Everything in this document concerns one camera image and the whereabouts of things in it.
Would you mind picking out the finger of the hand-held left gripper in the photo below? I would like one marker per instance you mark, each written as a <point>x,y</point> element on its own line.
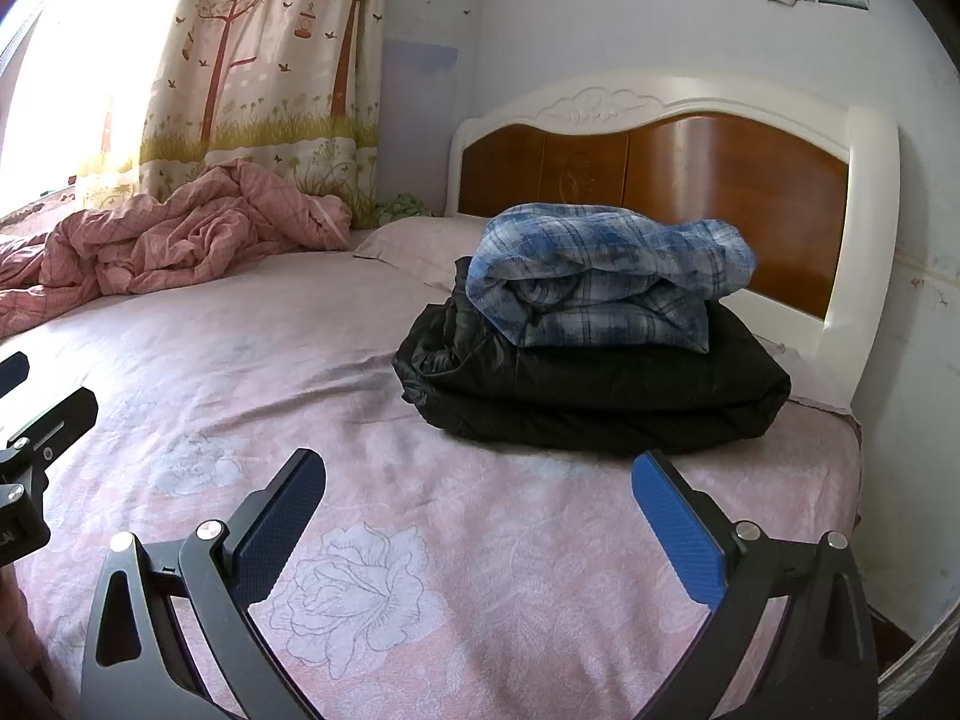
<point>13,373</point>
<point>64,416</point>

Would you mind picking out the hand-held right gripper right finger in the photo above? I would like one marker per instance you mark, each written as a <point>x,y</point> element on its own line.
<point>675,525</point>

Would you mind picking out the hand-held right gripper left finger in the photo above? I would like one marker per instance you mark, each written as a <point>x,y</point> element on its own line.
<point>289,517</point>

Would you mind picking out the black padded jacket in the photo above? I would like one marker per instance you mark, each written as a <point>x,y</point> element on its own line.
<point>585,397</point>

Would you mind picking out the blue plaid shirt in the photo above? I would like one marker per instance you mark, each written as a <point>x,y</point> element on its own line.
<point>600,277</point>

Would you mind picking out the person's left forearm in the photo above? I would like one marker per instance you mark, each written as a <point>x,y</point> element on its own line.
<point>16,615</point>

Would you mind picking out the bed with pink sheet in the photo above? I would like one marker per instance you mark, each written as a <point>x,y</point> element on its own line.
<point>300,360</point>

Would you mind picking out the pink checked quilt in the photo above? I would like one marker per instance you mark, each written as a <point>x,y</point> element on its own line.
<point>187,240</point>

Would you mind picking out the bright window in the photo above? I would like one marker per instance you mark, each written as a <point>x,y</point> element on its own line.
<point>60,90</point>

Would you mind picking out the pink pillow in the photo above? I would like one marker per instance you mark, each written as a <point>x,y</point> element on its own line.
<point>412,244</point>

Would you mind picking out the green cloth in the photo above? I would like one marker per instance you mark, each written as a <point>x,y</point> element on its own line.
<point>401,208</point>

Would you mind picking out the white and wooden headboard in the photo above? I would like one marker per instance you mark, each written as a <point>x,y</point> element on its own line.
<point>787,187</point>

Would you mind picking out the tree print curtain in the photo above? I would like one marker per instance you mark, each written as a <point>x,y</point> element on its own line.
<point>247,52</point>

